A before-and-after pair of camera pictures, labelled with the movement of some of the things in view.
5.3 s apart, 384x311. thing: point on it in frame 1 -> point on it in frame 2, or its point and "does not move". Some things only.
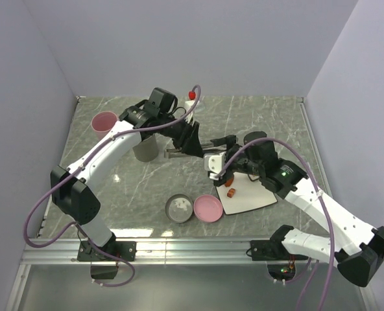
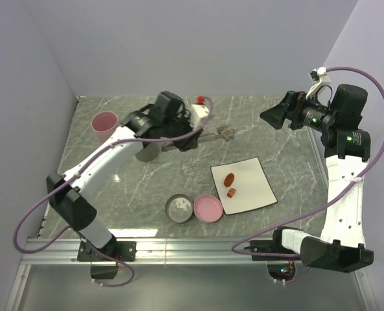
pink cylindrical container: x=102 y=122 does not move
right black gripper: x=229 y=140 -> x=291 y=107
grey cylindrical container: x=148 y=149 does not move
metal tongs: x=208 y=146 -> x=167 y=144
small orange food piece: x=230 y=192 does not move
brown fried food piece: x=229 y=182 does not move
